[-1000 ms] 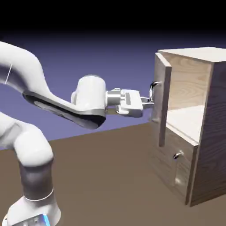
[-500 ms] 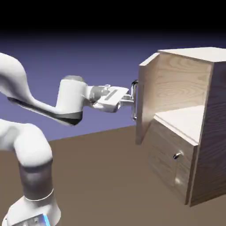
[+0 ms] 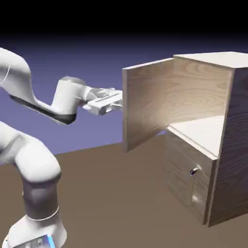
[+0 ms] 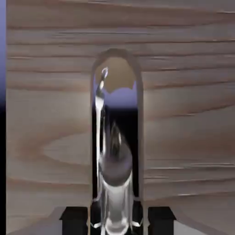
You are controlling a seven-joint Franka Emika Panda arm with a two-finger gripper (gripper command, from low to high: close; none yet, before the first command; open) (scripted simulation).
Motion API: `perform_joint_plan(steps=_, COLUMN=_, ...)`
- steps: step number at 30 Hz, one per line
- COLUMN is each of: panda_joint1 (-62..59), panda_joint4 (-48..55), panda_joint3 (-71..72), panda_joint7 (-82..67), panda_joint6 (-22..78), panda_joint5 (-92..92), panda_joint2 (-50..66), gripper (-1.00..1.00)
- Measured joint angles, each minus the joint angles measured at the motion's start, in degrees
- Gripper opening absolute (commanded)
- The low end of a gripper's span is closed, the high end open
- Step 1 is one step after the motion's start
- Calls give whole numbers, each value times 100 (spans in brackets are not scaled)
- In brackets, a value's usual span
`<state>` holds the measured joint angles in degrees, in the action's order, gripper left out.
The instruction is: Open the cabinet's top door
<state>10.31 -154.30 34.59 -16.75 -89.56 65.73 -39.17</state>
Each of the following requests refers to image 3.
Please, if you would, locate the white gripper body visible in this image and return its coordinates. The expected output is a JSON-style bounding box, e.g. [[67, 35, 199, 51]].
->
[[82, 90, 124, 116]]

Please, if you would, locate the light wood swinging door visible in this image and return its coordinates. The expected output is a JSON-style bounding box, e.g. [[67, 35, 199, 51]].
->
[[122, 57, 175, 153]]

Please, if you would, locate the light wood cabinet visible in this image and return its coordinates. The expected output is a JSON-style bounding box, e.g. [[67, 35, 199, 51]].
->
[[162, 51, 248, 228]]

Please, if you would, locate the light wood closed door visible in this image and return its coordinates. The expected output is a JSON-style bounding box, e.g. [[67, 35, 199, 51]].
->
[[162, 130, 218, 225]]

